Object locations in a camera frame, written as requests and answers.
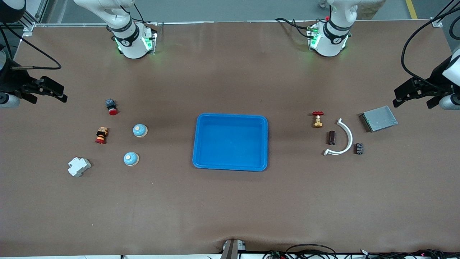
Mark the blue plastic tray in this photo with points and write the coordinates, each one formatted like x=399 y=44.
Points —
x=230 y=151

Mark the blue call bell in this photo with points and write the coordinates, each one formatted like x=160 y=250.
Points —
x=139 y=130
x=130 y=158

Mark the white curved plastic bracket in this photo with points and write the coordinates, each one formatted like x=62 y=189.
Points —
x=350 y=139

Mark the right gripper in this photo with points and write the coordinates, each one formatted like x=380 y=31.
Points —
x=13 y=82

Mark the red yellow stacked push button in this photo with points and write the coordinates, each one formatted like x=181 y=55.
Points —
x=101 y=136

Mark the brown table cover mat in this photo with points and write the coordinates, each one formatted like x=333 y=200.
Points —
x=230 y=208

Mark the white circuit breaker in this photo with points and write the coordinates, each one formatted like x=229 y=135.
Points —
x=79 y=167

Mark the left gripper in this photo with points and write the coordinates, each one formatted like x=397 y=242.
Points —
x=433 y=84

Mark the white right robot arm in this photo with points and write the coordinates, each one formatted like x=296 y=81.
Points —
x=131 y=39

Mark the brown electrolytic capacitor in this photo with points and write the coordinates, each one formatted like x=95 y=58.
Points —
x=332 y=137

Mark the red black push button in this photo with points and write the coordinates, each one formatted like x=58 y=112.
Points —
x=112 y=108

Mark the grey metal power supply box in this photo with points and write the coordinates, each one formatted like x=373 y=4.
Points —
x=380 y=118

